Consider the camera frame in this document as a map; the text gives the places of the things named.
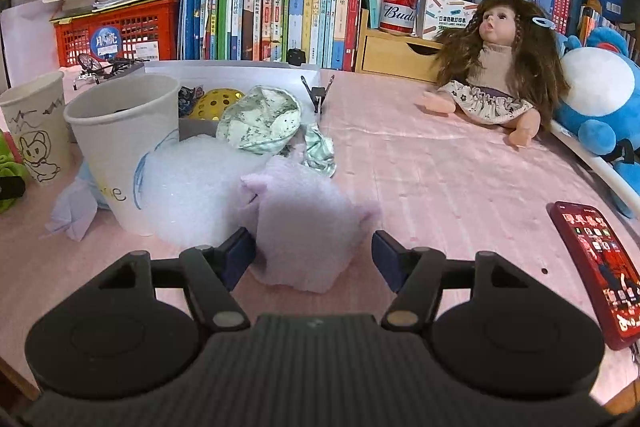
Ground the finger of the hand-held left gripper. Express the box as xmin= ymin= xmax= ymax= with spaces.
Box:
xmin=0 ymin=177 xmax=26 ymax=200

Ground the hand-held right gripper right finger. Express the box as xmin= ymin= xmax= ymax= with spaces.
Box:
xmin=371 ymin=230 xmax=532 ymax=334

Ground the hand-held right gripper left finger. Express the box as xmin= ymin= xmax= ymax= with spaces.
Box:
xmin=99 ymin=227 xmax=257 ymax=334

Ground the pale pink fluffy cloth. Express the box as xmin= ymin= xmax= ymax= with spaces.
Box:
xmin=240 ymin=152 xmax=383 ymax=295

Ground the white fluffy plush toy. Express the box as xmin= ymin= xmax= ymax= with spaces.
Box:
xmin=134 ymin=134 xmax=271 ymax=250

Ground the grey cardboard box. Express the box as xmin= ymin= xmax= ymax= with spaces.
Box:
xmin=142 ymin=59 xmax=323 ymax=142

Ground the light blue crumpled tissue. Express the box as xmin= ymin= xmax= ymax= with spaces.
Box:
xmin=45 ymin=162 xmax=112 ymax=242

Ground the small paper cup with drawing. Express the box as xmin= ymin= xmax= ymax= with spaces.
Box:
xmin=0 ymin=72 xmax=75 ymax=186

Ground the pink quilted tablecloth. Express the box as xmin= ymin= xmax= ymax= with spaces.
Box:
xmin=0 ymin=66 xmax=640 ymax=408

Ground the large white paper cup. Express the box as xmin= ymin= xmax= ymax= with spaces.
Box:
xmin=64 ymin=74 xmax=182 ymax=237

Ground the green patterned cloth hat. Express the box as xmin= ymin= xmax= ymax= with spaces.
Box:
xmin=216 ymin=86 xmax=337 ymax=178

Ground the yellow perforated ball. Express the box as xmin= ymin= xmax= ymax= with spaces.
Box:
xmin=189 ymin=88 xmax=246 ymax=122

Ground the dark floral scrunchie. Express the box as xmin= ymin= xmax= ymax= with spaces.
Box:
xmin=177 ymin=86 xmax=206 ymax=118

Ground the black binder clip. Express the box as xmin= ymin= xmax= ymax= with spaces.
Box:
xmin=300 ymin=74 xmax=336 ymax=116

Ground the red plastic crate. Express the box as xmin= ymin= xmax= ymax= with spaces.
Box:
xmin=51 ymin=0 xmax=181 ymax=68

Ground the small wooden drawer box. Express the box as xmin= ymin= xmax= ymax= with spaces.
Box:
xmin=355 ymin=9 xmax=451 ymax=84

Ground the red smartphone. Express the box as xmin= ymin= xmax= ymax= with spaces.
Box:
xmin=549 ymin=201 xmax=640 ymax=352

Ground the brown-haired doll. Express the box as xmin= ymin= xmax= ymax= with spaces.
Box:
xmin=422 ymin=0 xmax=572 ymax=150

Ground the white printed carton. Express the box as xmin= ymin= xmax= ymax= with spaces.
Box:
xmin=415 ymin=0 xmax=479 ymax=42

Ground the red beer can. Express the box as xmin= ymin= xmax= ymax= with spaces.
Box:
xmin=378 ymin=0 xmax=420 ymax=36

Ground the blue and white plush toy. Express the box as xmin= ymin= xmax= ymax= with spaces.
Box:
xmin=550 ymin=27 xmax=640 ymax=182

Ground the black metal wire object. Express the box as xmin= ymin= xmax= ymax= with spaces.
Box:
xmin=72 ymin=52 xmax=151 ymax=90

